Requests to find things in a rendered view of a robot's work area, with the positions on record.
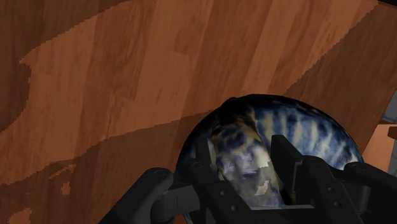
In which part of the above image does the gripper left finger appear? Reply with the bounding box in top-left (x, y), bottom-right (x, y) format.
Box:
top-left (98, 134), bottom-right (265, 224)

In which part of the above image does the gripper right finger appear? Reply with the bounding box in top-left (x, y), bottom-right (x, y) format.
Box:
top-left (270, 134), bottom-right (397, 224)

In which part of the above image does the blue and white patterned bowl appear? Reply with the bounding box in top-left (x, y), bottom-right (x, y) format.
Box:
top-left (175, 94), bottom-right (365, 224)

